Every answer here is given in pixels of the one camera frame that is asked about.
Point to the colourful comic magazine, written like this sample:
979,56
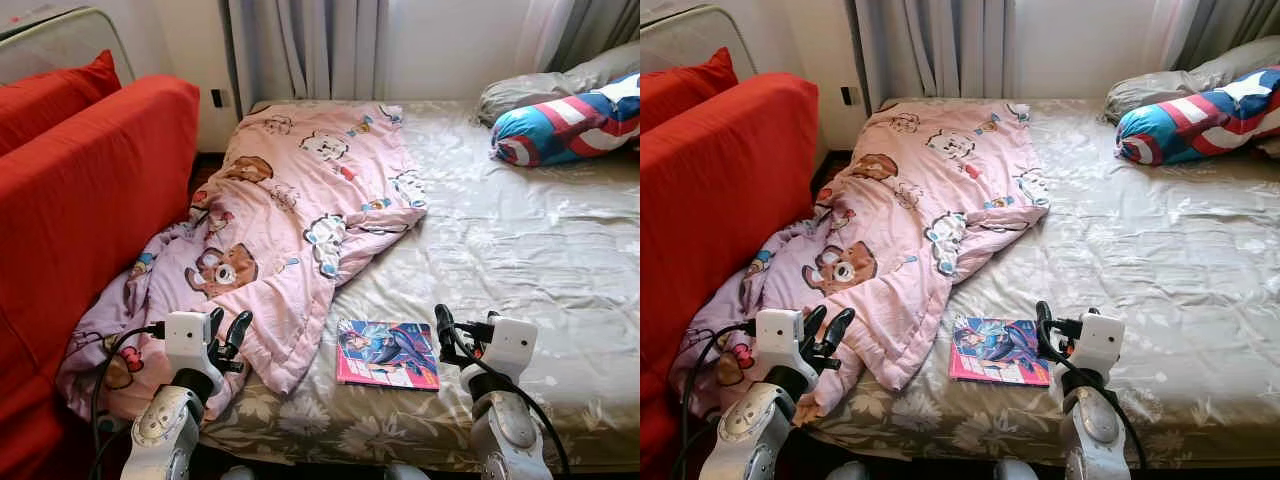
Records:
388,355
1000,350

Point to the striped star bolster pillow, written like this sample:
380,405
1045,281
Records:
1190,125
570,125

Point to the red sofa cushion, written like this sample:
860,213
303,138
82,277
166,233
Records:
685,90
55,95

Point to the black wall socket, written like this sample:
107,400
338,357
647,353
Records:
217,98
847,96

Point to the grey long pillow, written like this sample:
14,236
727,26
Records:
1170,85
540,90

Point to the pink cartoon bear quilt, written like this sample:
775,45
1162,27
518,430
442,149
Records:
920,210
290,210

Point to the grey curtain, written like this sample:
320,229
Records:
1230,25
600,25
935,45
305,45

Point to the red sofa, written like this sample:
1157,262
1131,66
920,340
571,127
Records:
90,220
720,220

